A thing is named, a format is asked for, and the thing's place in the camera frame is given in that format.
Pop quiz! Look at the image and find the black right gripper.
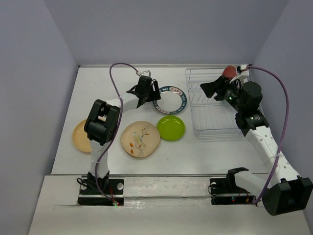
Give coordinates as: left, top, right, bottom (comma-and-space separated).
200, 75, 245, 113

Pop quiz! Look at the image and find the large green rimmed lettered plate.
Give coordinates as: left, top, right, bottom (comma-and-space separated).
153, 86, 187, 115

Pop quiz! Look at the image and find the red plate with teal flower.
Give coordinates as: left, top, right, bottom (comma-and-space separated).
222, 65, 237, 80

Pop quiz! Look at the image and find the beige plate with bird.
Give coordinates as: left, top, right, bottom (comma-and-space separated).
121, 121, 161, 158

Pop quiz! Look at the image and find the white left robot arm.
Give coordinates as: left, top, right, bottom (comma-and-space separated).
84, 75, 161, 195

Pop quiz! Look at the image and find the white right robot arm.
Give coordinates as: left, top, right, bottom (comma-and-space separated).
200, 76, 313, 216

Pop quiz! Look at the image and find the lime green plate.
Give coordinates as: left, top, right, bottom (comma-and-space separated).
156, 115, 185, 141

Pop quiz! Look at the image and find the plain yellow plate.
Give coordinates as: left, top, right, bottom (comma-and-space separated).
72, 120, 91, 154

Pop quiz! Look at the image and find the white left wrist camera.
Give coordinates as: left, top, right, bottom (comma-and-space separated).
140, 70, 152, 78

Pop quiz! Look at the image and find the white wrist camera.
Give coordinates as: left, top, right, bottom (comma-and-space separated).
140, 70, 152, 78
230, 64, 250, 85

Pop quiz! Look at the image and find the white wire dish rack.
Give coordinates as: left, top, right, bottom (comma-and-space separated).
185, 67, 242, 138

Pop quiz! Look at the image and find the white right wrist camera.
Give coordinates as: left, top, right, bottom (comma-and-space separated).
230, 64, 250, 85

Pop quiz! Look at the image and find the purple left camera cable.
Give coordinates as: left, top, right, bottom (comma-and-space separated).
94, 62, 144, 204

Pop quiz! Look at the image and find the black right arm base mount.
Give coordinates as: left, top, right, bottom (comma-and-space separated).
207, 167, 254, 206

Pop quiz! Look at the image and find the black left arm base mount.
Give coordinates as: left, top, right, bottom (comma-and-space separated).
76, 177, 124, 207

